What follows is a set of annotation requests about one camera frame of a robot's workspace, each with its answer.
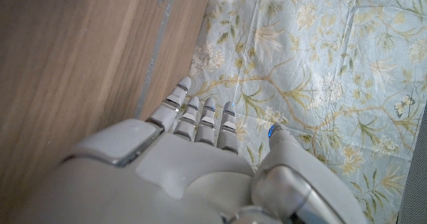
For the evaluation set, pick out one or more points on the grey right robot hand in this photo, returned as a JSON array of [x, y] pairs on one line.
[[187, 170]]

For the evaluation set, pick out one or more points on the floral printed backdrop cloth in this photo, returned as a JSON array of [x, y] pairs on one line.
[[317, 67]]

